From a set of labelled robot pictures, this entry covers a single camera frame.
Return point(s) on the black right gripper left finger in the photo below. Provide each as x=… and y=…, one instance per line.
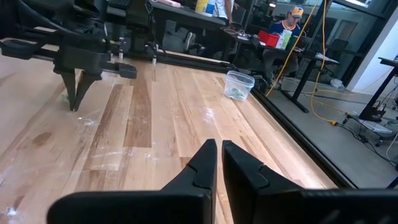
x=192, y=199

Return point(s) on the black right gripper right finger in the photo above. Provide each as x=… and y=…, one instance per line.
x=264, y=202

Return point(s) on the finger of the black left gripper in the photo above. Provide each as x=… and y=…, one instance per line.
x=84, y=82
x=70, y=85

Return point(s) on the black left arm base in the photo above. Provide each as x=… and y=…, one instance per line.
x=138, y=28

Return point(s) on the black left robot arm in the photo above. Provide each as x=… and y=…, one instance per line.
x=46, y=15

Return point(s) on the pink flat object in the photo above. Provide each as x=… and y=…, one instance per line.
x=170, y=3

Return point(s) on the black desk with wipes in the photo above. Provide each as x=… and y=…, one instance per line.
x=186, y=17

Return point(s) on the clear plastic container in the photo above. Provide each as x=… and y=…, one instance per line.
x=238, y=85

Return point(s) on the yellow and white canister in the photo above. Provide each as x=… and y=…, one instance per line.
x=205, y=6

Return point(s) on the standing person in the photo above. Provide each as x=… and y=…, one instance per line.
x=224, y=7

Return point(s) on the red box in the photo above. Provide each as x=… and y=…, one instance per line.
x=269, y=39

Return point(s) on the white and green box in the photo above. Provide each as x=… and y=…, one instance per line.
x=284, y=39

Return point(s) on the person with cap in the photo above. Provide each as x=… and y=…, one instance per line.
x=287, y=25

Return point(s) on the small white post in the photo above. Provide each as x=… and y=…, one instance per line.
x=154, y=60

